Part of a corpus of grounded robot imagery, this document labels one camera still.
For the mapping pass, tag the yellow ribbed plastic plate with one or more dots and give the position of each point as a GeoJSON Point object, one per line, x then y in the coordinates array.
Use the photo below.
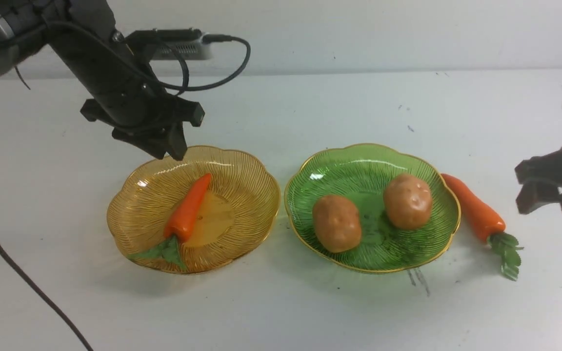
{"type": "Point", "coordinates": [236, 215]}

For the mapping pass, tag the toy carrot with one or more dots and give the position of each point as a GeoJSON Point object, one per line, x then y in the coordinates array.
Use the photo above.
{"type": "Point", "coordinates": [488, 227]}
{"type": "Point", "coordinates": [180, 226]}

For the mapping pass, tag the green ribbed plastic plate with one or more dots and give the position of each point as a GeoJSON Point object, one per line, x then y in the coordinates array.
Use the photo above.
{"type": "Point", "coordinates": [360, 173]}

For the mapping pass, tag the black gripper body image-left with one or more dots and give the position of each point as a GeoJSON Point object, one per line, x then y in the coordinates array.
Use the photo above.
{"type": "Point", "coordinates": [122, 92]}

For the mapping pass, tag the toy potato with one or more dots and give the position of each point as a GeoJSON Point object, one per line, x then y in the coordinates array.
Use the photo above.
{"type": "Point", "coordinates": [407, 202]}
{"type": "Point", "coordinates": [337, 223]}

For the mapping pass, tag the black gripper image-left finger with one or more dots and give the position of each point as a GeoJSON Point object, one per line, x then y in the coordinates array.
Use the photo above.
{"type": "Point", "coordinates": [175, 143]}
{"type": "Point", "coordinates": [153, 141]}

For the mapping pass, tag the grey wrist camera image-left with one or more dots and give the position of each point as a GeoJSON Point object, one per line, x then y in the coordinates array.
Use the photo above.
{"type": "Point", "coordinates": [172, 44]}

